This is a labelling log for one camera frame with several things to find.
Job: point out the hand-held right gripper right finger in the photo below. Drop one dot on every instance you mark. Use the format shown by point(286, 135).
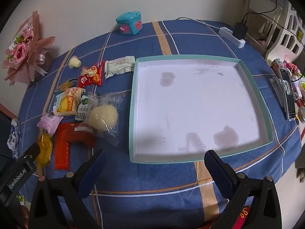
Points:
point(216, 171)

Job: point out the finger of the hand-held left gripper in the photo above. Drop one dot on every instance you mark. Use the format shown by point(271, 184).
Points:
point(29, 155)

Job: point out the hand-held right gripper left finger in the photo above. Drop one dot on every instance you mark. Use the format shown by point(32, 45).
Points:
point(93, 171)

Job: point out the yellow jelly packet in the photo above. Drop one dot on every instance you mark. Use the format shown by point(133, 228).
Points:
point(45, 148)

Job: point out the pink snack packet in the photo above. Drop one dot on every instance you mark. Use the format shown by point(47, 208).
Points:
point(50, 124)

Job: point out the clear bun packet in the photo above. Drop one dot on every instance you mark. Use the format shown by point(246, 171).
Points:
point(103, 116)

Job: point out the green white snack packet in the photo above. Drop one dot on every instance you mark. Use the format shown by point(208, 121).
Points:
point(82, 108)

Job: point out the yellow egg roll packet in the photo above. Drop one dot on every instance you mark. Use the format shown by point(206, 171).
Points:
point(68, 102)

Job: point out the teal rimmed white tray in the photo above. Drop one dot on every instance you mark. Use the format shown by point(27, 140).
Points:
point(190, 100)

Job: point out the green clear biscuit packet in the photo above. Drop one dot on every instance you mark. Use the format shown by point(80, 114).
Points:
point(68, 84)

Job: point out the red snack packet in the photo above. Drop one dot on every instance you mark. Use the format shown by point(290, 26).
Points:
point(91, 75)

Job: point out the white jelly cup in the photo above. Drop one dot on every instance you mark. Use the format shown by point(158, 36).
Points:
point(74, 62)

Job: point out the cream snack packet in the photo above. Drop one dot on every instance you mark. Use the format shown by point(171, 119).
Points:
point(118, 66)

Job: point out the crumpled blue white wrapper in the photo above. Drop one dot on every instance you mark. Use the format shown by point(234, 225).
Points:
point(14, 138)

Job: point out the red printed paper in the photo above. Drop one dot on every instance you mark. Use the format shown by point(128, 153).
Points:
point(243, 216)

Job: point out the blue plaid cloth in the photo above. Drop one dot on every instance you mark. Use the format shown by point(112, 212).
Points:
point(166, 190)

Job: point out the grey phone stand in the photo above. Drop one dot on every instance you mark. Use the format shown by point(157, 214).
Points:
point(277, 88)

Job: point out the pink flower bouquet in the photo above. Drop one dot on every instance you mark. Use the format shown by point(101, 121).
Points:
point(21, 50)

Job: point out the smartphone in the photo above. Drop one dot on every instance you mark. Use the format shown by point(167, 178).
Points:
point(287, 93)

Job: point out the pile of colourful toys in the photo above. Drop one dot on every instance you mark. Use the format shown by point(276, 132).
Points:
point(296, 76)

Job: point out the white chair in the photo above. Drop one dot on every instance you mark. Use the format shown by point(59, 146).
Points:
point(274, 50)

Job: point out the white power strip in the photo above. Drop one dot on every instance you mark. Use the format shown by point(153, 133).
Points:
point(225, 31)

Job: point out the black charger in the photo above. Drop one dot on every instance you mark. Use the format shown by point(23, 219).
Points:
point(240, 30)

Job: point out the teal toy house box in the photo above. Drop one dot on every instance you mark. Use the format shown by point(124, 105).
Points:
point(129, 23)

